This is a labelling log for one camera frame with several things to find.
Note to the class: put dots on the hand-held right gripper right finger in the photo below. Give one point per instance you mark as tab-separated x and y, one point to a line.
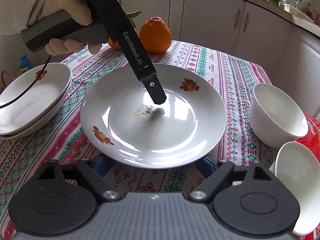
203	167

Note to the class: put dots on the person's left forearm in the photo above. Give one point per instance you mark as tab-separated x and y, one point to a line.
17	2

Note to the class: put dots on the white plate with fruit print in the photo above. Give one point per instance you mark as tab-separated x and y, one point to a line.
42	105
10	135
175	130

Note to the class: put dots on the blue toy figure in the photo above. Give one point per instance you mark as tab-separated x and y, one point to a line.
25	63

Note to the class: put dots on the clear plastic bottle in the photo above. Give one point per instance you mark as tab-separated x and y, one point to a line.
286	2
299	3

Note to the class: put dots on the person's left hand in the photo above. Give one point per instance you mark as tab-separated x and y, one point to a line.
65	2

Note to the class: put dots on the white bowl with pink print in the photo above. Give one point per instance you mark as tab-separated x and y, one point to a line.
300	180
275	110

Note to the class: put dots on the red printed carton box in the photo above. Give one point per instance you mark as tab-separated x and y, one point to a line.
312	140

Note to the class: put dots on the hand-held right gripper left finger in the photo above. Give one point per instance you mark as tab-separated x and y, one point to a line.
86	171

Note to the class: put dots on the white plastic tray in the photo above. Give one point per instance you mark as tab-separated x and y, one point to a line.
297	12

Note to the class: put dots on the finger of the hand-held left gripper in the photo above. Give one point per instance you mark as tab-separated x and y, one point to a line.
155	90

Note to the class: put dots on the patterned tablecloth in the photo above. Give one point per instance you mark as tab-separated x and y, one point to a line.
62	142

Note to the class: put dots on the wicker basket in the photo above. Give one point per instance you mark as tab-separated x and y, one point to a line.
5	80

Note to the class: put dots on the orange fruit with green leaf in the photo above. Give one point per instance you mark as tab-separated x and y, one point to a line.
113	43

